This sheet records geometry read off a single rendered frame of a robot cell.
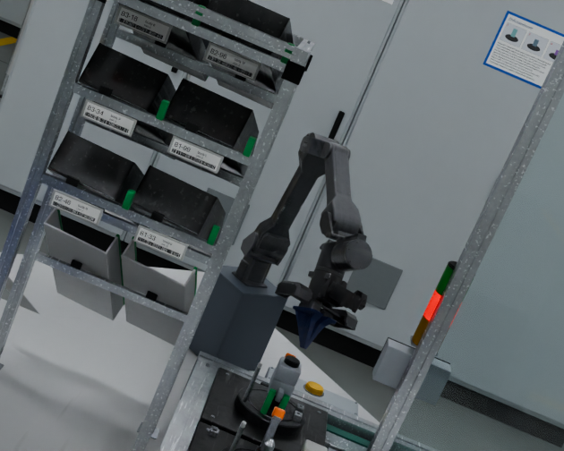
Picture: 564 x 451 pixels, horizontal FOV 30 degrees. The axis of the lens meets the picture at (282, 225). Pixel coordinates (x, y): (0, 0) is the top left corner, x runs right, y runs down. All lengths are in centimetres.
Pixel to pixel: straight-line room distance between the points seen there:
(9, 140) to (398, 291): 203
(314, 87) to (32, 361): 301
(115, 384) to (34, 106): 316
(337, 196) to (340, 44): 287
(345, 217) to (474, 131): 296
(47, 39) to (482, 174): 214
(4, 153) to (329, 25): 170
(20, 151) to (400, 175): 184
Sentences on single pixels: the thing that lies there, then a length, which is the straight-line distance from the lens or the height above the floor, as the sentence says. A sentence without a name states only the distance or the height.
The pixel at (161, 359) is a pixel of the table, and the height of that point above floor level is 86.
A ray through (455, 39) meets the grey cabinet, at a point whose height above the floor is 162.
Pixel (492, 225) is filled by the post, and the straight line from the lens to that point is 175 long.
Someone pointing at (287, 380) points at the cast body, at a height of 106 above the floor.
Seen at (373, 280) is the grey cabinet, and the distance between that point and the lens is 509.
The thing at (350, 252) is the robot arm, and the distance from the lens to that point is 194.
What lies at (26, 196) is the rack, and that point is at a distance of 177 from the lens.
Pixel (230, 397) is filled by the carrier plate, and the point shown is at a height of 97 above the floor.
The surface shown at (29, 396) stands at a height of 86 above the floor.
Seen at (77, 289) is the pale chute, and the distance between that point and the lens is 209.
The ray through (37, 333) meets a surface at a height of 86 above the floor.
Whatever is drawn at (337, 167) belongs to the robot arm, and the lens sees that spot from 211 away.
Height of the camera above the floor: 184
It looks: 15 degrees down
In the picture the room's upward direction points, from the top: 23 degrees clockwise
